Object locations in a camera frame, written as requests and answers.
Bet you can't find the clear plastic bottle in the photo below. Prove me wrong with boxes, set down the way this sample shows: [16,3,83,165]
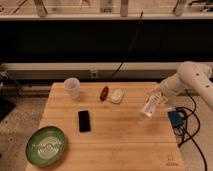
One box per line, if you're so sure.
[140,92,160,119]

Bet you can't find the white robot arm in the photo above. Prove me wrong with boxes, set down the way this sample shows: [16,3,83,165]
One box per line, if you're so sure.
[156,61,213,111]

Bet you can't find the blue box on floor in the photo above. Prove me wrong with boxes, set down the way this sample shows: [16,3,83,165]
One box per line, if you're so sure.
[168,111,183,128]

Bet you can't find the red oval object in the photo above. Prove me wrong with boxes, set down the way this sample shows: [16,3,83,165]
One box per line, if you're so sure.
[100,86,109,101]

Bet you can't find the black smartphone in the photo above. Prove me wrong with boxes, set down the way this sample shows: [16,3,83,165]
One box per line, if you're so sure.
[78,111,91,132]

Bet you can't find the translucent plastic cup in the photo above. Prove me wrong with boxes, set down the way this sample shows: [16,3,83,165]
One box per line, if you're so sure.
[63,78,80,100]

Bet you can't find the green ceramic bowl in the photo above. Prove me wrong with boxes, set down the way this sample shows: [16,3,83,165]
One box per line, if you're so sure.
[25,126,66,167]

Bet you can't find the white wall outlet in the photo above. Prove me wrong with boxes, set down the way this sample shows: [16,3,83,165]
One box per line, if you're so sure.
[91,71,98,79]

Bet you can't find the black hanging cable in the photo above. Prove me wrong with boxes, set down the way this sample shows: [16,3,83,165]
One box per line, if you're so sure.
[107,10,145,81]

